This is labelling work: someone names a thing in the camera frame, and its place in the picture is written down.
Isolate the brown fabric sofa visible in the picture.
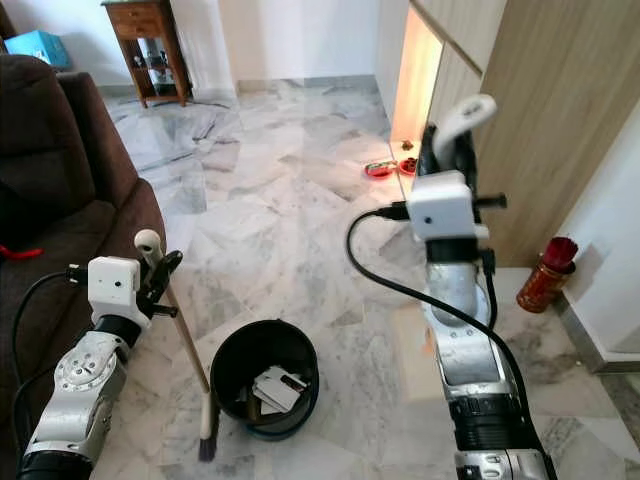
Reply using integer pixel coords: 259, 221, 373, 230
0, 55, 167, 480

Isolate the small brown object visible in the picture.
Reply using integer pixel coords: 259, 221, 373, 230
244, 388, 263, 425

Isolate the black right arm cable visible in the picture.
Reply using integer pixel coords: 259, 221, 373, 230
344, 203, 533, 411

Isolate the red cylindrical canister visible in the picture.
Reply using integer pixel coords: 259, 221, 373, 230
516, 236, 580, 315

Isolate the wooden-handled broom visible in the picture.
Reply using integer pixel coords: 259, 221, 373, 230
134, 229, 223, 463

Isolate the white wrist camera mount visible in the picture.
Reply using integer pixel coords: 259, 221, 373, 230
406, 170, 481, 243
87, 256, 144, 323

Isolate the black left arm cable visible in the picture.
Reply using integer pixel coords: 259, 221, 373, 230
10, 265, 91, 461

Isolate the black round trash bin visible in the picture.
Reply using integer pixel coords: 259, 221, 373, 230
209, 319, 322, 442

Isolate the light wooden cabinet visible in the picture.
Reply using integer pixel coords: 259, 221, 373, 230
375, 0, 640, 269

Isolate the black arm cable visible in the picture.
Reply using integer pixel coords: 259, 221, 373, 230
10, 265, 91, 461
344, 203, 533, 411

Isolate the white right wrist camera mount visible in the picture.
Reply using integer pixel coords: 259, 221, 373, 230
406, 170, 481, 243

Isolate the wooden side table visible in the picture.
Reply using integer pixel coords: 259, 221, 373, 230
102, 0, 194, 109

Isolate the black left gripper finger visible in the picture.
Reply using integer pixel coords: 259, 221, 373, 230
150, 250, 184, 301

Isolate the turquoise box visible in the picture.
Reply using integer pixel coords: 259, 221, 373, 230
5, 30, 73, 70

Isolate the black bag with red strap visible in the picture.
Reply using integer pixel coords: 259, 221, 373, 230
0, 185, 41, 263

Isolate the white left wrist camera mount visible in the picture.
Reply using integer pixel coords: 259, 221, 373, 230
87, 256, 144, 323

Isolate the white paper card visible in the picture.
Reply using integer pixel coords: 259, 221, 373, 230
250, 366, 309, 415

